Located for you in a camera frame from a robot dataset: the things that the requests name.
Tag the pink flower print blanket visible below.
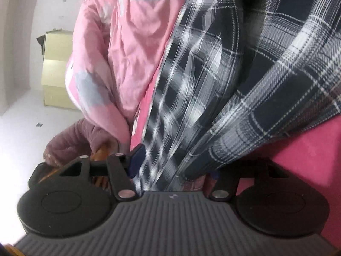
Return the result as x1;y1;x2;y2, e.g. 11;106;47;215
130;69;341;246

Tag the black white plaid shirt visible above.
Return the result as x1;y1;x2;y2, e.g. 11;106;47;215
133;0;341;192

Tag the yellow-green wardrobe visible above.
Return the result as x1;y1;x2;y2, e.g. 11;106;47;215
37;29;81;110

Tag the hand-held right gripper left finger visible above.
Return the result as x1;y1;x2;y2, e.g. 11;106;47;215
59;143;146;201

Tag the pink grey floral quilt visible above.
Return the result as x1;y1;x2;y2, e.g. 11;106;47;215
65;0;198;151

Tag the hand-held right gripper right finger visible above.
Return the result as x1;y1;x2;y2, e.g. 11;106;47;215
208;159;290;202

